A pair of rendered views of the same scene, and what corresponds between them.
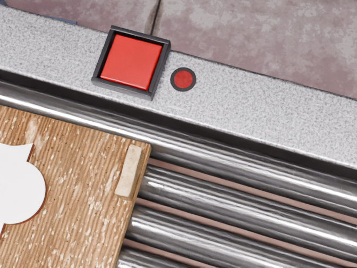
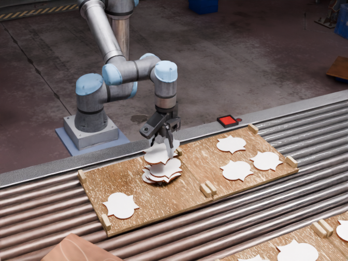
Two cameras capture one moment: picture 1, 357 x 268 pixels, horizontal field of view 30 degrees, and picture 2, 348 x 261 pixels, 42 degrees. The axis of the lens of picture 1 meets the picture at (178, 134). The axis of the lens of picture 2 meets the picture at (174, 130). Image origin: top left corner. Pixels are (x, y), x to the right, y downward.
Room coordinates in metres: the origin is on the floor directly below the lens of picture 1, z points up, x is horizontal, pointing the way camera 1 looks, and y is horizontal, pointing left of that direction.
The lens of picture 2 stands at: (-0.45, 1.69, 2.06)
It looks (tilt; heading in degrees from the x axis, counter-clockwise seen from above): 34 degrees down; 303
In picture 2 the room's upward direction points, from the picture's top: 3 degrees clockwise
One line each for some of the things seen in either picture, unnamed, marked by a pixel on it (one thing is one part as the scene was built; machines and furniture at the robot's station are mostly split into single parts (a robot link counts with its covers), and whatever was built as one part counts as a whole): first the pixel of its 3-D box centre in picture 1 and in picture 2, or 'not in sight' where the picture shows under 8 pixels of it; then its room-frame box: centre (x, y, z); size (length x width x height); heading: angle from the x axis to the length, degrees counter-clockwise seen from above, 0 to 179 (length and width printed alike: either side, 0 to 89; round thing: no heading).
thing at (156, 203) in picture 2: not in sight; (143, 187); (0.36, 0.66, 0.93); 0.41 x 0.35 x 0.02; 62
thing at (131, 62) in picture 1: (131, 63); (227, 121); (0.34, 0.04, 0.92); 0.06 x 0.06 x 0.01; 61
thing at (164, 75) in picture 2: not in sight; (165, 78); (0.34, 0.56, 1.36); 0.09 x 0.08 x 0.11; 151
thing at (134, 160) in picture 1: (130, 173); (252, 128); (0.19, 0.06, 0.95); 0.06 x 0.02 x 0.03; 152
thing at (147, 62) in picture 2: not in sight; (148, 68); (0.43, 0.53, 1.35); 0.11 x 0.11 x 0.08; 61
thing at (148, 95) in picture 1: (131, 63); (227, 121); (0.34, 0.04, 0.92); 0.08 x 0.08 x 0.02; 61
